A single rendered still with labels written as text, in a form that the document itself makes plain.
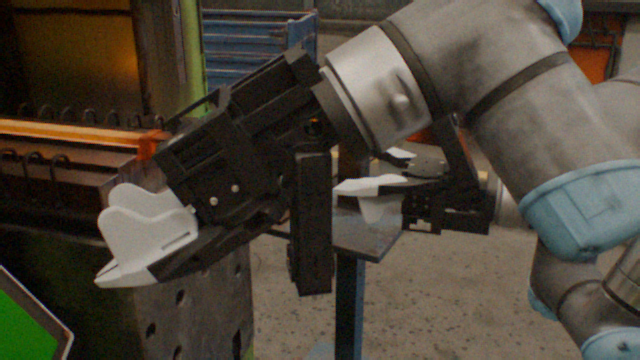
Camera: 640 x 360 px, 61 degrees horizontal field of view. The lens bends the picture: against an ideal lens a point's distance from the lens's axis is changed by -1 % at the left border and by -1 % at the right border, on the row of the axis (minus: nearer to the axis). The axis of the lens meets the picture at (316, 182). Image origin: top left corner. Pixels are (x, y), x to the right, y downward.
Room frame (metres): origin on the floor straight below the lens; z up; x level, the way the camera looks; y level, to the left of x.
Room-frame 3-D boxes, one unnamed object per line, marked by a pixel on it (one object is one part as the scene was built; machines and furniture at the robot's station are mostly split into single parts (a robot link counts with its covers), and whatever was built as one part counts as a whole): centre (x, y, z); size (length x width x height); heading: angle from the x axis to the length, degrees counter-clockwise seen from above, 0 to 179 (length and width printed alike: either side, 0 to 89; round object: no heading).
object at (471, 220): (0.66, -0.17, 0.97); 0.12 x 0.08 x 0.09; 73
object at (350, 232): (1.23, -0.09, 0.66); 0.40 x 0.30 x 0.02; 152
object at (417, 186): (0.64, -0.11, 1.00); 0.09 x 0.05 x 0.02; 109
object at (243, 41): (4.84, 0.65, 0.36); 1.20 x 0.80 x 0.72; 75
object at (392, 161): (0.74, -0.10, 0.97); 0.09 x 0.03 x 0.06; 37
